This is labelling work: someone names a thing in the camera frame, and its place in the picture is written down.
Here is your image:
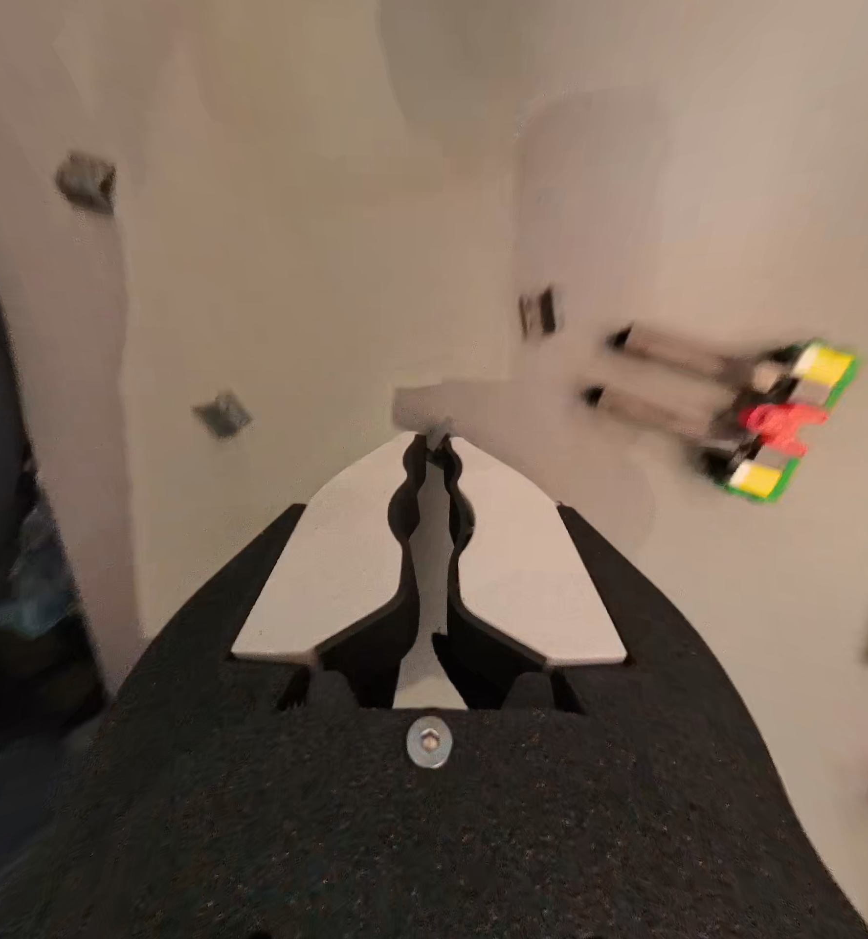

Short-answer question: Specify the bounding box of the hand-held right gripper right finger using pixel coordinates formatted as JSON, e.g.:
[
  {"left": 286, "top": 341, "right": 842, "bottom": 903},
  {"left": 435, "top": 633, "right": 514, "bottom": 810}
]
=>
[{"left": 431, "top": 434, "right": 629, "bottom": 711}]

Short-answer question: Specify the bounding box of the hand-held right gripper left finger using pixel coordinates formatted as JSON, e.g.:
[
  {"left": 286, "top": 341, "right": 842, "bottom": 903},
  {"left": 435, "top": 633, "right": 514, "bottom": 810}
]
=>
[{"left": 230, "top": 431, "right": 429, "bottom": 710}]

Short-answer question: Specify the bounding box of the person's blue jeans leg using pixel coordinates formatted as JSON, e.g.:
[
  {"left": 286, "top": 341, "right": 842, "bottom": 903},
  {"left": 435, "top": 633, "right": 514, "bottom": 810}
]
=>
[{"left": 4, "top": 499, "right": 86, "bottom": 639}]

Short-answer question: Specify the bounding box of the black and green brick assembly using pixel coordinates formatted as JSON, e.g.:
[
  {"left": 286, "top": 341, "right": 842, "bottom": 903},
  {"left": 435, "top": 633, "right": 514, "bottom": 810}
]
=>
[{"left": 580, "top": 323, "right": 862, "bottom": 506}]

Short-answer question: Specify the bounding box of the dark grey stud brick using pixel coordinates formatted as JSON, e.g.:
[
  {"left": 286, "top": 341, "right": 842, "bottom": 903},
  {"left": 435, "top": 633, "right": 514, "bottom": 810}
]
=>
[{"left": 54, "top": 150, "right": 119, "bottom": 216}]

